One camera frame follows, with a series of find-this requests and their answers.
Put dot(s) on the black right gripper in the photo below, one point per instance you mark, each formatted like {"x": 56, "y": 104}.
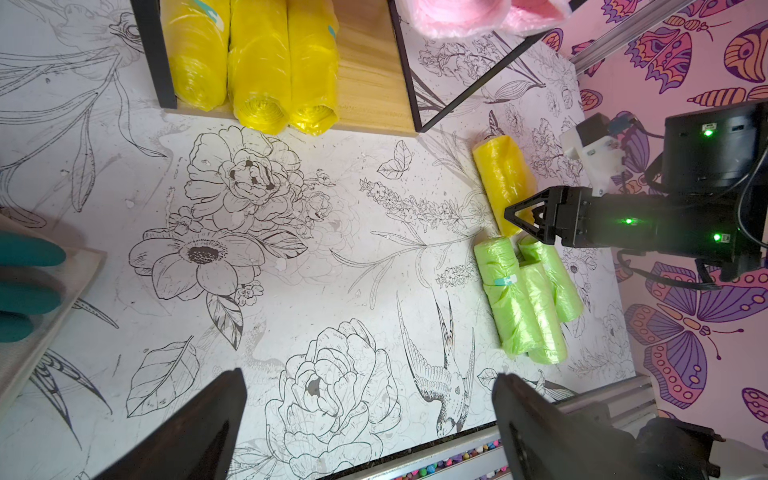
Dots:
{"x": 689, "y": 227}

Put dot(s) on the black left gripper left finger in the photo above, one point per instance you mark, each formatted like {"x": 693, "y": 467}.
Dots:
{"x": 197, "y": 442}

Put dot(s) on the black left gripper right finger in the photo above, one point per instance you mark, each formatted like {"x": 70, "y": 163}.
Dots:
{"x": 542, "y": 442}

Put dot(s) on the yellow bag roll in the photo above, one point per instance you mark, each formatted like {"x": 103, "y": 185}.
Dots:
{"x": 315, "y": 63}
{"x": 505, "y": 176}
{"x": 196, "y": 35}
{"x": 259, "y": 65}

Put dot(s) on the green bag roll one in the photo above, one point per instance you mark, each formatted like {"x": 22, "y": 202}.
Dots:
{"x": 508, "y": 297}

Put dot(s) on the green bag roll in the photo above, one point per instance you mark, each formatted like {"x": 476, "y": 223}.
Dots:
{"x": 567, "y": 301}

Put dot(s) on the green bag roll two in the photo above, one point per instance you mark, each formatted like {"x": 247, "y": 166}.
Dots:
{"x": 551, "y": 349}

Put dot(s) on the pink bag roll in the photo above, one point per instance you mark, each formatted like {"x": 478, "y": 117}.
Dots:
{"x": 455, "y": 18}
{"x": 528, "y": 17}

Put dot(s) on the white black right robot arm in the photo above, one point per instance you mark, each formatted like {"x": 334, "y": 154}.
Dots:
{"x": 707, "y": 154}

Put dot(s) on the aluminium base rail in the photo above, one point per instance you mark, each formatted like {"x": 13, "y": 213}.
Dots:
{"x": 664, "y": 448}

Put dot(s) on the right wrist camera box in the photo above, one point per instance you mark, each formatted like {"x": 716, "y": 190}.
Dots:
{"x": 597, "y": 149}

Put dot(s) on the wooden three-tier shelf black frame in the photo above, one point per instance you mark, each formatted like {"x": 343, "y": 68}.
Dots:
{"x": 380, "y": 91}

